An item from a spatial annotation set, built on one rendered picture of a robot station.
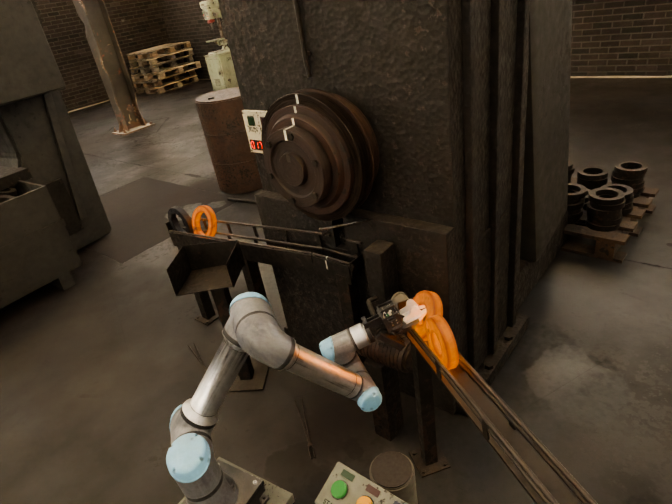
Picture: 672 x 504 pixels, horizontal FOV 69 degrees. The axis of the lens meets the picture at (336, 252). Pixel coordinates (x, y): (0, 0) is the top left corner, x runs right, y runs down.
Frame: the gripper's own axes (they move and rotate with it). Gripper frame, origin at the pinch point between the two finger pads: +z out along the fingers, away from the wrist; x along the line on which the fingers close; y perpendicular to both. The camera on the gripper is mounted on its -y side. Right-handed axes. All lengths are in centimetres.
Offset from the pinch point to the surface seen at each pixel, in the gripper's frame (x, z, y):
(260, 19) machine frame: 80, -7, 87
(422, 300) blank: 1.7, 0.2, 2.8
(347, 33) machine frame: 50, 16, 75
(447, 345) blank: -22.6, -0.8, 5.9
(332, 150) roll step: 35, -5, 48
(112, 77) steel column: 716, -232, 47
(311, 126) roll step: 41, -8, 56
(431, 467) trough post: -6, -21, -68
